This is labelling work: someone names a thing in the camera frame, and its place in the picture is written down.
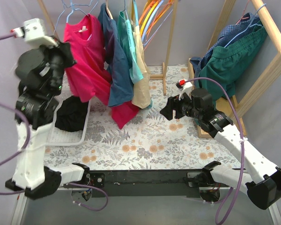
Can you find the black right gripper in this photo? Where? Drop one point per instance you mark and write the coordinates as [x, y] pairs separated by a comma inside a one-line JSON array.
[[176, 108]]

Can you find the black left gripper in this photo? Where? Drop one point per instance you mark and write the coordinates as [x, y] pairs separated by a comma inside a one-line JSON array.
[[61, 52]]

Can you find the magenta t shirt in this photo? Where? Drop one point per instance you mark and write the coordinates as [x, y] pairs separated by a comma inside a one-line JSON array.
[[88, 78]]

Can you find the light blue wire hanger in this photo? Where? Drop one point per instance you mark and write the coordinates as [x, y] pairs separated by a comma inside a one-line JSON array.
[[60, 24], [75, 7]]

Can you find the black printed t shirt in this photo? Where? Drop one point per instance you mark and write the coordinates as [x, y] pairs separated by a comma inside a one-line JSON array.
[[71, 115]]

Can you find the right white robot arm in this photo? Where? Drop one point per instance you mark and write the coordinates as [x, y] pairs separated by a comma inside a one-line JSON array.
[[262, 180]]

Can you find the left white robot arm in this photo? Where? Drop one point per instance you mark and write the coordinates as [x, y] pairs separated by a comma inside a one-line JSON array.
[[40, 72]]

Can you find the navy blue t shirt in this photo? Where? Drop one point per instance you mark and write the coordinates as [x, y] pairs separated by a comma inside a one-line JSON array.
[[117, 61]]

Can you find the teal green shirt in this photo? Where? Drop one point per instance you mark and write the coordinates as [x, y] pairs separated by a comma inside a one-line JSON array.
[[126, 39]]

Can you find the floral table cloth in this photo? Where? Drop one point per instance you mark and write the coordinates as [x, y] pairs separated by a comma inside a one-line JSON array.
[[148, 141]]

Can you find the dark green shorts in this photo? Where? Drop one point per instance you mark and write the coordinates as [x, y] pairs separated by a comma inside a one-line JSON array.
[[227, 64]]

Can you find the white plastic laundry basket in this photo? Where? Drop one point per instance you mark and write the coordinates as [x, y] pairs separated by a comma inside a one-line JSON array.
[[59, 137]]

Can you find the orange plastic hangers bunch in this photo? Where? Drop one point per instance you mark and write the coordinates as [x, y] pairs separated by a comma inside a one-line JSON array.
[[153, 11]]

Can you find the blue checkered shorts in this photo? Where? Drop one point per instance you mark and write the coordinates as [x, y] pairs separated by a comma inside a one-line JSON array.
[[227, 36]]

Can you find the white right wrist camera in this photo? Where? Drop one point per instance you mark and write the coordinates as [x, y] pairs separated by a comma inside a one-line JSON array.
[[185, 88]]

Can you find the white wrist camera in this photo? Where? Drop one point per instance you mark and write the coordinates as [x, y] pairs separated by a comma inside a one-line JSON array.
[[185, 88], [34, 34]]

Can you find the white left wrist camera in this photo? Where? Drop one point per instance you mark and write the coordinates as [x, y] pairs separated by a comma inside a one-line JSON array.
[[34, 34]]

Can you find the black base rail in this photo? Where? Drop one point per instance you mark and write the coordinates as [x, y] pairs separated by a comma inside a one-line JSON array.
[[140, 183]]

